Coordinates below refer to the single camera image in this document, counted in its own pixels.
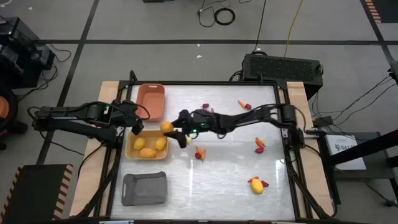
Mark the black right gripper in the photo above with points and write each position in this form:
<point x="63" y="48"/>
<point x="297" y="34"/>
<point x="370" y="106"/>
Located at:
<point x="199" y="121"/>

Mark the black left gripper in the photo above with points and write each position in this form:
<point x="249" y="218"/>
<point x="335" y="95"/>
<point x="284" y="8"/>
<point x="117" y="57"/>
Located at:
<point x="128" y="112"/>

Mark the yellow plastic basket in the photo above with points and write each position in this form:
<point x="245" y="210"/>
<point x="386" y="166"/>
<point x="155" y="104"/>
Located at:
<point x="149" y="135"/>

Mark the yellow-orange mini pepper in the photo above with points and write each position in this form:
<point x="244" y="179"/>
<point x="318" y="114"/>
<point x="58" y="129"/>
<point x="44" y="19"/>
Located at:
<point x="203" y="154"/>

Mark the red-orange mini pepper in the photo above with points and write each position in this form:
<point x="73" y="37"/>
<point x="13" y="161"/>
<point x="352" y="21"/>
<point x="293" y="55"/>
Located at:
<point x="253" y="179"/>

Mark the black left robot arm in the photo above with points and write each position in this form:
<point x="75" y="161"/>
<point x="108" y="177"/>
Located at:
<point x="77" y="113"/>

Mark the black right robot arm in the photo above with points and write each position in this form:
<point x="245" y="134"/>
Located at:
<point x="264" y="115"/>

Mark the small yellow tag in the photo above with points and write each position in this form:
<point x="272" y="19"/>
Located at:
<point x="188" y="140"/>

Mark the orange plastic basket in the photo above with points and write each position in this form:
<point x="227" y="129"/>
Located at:
<point x="150" y="102"/>

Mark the grey plastic basket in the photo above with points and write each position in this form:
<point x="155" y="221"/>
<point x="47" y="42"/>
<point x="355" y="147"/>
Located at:
<point x="144" y="189"/>

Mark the black perforated computer case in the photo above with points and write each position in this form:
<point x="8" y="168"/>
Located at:
<point x="280" y="68"/>

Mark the black mat striped edge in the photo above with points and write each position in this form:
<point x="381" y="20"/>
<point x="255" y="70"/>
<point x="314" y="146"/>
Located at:
<point x="34" y="193"/>
<point x="384" y="7"/>

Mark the black equipment stack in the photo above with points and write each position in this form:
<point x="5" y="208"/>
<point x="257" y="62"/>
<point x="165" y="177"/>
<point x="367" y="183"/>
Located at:
<point x="18" y="53"/>

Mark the small black power adapter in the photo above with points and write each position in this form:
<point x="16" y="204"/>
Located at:
<point x="323" y="123"/>

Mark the white paper sign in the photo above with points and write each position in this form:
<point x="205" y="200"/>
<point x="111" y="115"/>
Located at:
<point x="345" y="149"/>

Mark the black stand beam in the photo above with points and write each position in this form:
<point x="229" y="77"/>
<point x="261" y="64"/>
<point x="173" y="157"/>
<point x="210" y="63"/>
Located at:
<point x="363" y="149"/>

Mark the black table frame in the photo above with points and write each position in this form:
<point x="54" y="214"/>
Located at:
<point x="186" y="83"/>

